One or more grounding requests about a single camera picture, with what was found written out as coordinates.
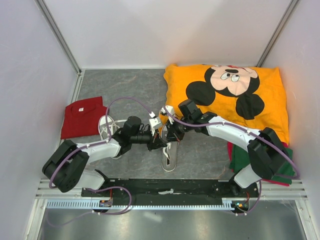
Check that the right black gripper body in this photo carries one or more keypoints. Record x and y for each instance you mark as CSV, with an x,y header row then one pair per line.
x,y
176,127

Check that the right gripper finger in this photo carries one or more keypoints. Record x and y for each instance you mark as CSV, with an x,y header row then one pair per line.
x,y
168,136
179,137

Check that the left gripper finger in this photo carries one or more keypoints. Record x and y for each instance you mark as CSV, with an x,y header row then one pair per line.
x,y
152,147
160,141

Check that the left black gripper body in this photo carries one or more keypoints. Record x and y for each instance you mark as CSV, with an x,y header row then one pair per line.
x,y
150,143

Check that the grey sneaker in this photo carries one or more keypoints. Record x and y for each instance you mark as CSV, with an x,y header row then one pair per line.
x,y
107,126
169,164

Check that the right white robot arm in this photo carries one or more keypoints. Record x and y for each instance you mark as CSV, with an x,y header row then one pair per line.
x,y
266,153

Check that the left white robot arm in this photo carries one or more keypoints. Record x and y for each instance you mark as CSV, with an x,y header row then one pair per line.
x,y
65,167

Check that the white tape scrap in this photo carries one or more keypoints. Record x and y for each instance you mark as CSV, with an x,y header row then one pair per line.
x,y
166,192

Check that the red cloth under green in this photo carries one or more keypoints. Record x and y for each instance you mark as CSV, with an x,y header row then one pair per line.
x,y
231,150

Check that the green folded cloth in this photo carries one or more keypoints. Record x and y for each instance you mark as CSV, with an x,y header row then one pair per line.
x,y
240,157

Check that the red folded t-shirt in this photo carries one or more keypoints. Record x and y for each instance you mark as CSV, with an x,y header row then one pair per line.
x,y
81,118

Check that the orange mickey mouse pillow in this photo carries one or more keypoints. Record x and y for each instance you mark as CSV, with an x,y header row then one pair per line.
x,y
253,97

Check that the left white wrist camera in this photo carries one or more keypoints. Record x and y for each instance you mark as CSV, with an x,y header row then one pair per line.
x,y
154,121

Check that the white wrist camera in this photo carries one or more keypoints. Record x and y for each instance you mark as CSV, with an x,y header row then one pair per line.
x,y
154,121
168,111

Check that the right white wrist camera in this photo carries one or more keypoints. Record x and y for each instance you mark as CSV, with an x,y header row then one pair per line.
x,y
168,111

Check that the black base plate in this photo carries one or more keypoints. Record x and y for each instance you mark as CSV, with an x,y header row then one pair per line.
x,y
181,192

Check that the slotted cable duct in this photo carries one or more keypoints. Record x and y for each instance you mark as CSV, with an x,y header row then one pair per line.
x,y
90,204

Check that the left aluminium frame post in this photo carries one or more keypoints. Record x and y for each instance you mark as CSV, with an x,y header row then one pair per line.
x,y
58,35

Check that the aluminium frame post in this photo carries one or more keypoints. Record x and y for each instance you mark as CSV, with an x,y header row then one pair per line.
x,y
277,32
58,35

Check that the right aluminium frame post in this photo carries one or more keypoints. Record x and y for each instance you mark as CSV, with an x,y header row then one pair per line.
x,y
277,32

